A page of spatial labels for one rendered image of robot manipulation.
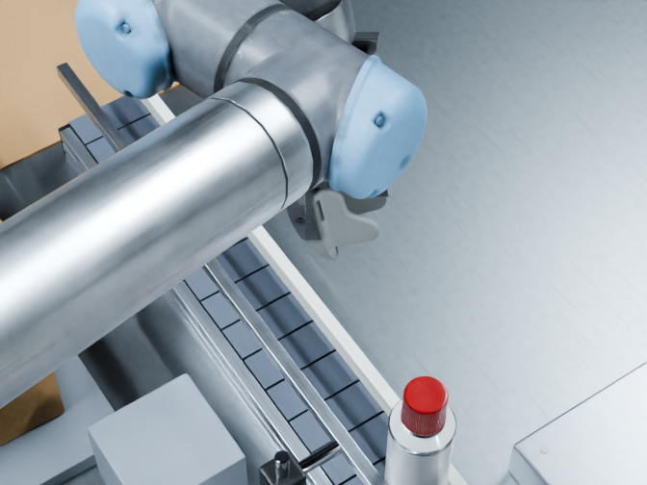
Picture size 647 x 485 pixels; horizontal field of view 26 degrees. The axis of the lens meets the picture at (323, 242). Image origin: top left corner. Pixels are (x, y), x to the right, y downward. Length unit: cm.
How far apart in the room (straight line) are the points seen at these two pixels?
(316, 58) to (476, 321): 62
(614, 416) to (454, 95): 44
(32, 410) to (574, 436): 48
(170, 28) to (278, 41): 7
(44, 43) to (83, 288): 96
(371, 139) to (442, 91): 79
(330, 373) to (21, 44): 57
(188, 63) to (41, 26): 81
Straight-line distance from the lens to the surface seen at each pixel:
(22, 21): 165
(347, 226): 108
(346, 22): 96
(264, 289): 133
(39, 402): 128
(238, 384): 130
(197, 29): 83
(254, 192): 74
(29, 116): 155
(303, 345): 129
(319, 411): 116
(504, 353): 136
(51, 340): 67
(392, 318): 137
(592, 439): 127
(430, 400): 103
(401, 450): 107
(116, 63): 86
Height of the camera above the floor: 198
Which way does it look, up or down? 54 degrees down
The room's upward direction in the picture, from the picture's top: straight up
